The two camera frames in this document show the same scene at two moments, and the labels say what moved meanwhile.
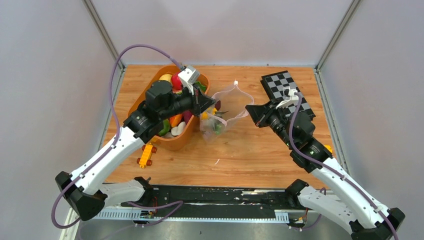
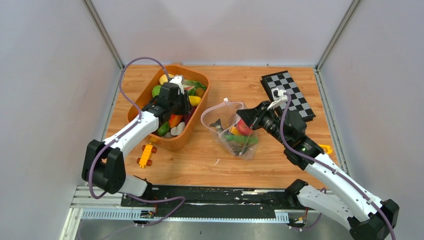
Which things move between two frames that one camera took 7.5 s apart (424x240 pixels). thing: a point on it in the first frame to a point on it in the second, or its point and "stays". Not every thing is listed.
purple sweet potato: [187, 115] stays
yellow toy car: [145, 159] stays
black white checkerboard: [274, 84] stays
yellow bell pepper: [205, 114] to [234, 131]
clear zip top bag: [228, 105] to [235, 133]
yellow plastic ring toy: [328, 147] stays
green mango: [166, 126] stays
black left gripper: [200, 102] to [186, 108]
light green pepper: [217, 128] to [251, 139]
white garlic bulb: [177, 130] stays
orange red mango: [175, 120] stays
